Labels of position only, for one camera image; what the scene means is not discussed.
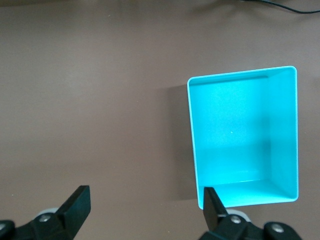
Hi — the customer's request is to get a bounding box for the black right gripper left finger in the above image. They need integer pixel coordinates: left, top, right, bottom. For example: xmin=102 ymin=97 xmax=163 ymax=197
xmin=0 ymin=184 xmax=92 ymax=240

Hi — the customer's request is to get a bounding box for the long black looping cable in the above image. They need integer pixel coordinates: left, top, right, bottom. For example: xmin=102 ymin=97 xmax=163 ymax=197
xmin=239 ymin=0 xmax=320 ymax=15

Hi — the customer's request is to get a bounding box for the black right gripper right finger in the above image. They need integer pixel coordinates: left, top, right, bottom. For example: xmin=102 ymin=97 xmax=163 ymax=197
xmin=199 ymin=186 xmax=303 ymax=240

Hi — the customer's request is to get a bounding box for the turquoise plastic bin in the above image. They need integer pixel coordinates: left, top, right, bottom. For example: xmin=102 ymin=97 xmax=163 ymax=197
xmin=186 ymin=65 xmax=300 ymax=210

